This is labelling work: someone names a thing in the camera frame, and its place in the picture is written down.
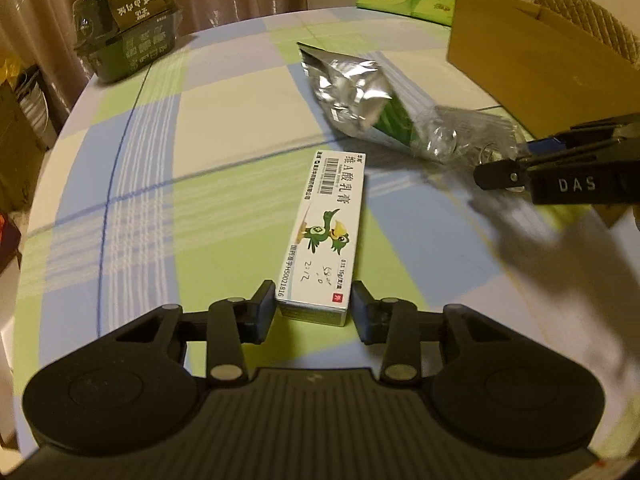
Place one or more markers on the yellow plastic bag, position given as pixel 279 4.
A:
pixel 7 67

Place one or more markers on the black bag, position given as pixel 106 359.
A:
pixel 37 105

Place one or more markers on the cardboard box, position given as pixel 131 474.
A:
pixel 525 60

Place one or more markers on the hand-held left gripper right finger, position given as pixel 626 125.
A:
pixel 365 315

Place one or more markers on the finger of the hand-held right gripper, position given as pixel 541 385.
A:
pixel 545 146

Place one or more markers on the silver foil pouch green label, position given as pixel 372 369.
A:
pixel 350 90

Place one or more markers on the white ointment box green duck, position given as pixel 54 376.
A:
pixel 325 235

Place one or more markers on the dark green food container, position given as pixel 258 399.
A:
pixel 130 30

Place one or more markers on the quilted chair cover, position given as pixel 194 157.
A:
pixel 585 15

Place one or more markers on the large brown storage carton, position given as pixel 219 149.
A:
pixel 17 150

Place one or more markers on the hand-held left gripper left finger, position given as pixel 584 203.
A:
pixel 260 315

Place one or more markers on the clear plastic wrapper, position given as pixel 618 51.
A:
pixel 465 135

